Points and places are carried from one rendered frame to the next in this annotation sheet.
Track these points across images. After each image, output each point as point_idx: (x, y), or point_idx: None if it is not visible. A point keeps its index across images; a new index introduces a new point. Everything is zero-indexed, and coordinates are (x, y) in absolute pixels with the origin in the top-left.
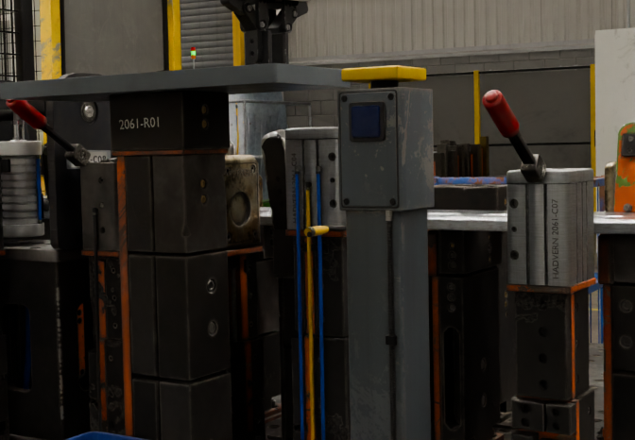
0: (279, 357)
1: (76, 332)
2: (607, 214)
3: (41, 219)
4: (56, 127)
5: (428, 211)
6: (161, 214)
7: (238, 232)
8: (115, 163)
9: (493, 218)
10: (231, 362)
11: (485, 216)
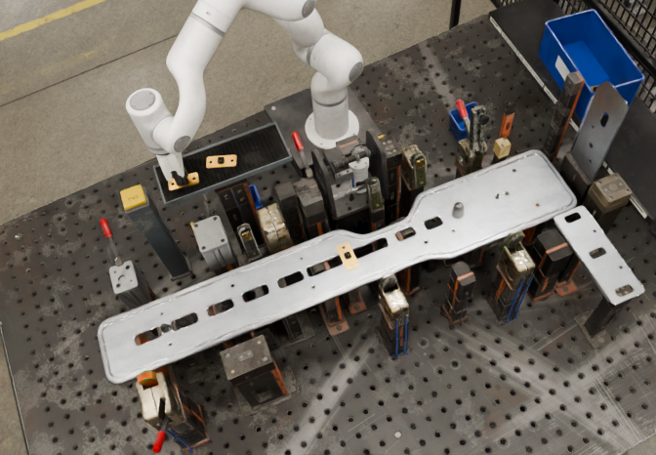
0: (327, 314)
1: (328, 214)
2: (145, 346)
3: (352, 186)
4: (312, 159)
5: (229, 313)
6: None
7: (264, 235)
8: (293, 184)
9: (169, 295)
10: (270, 254)
11: (174, 295)
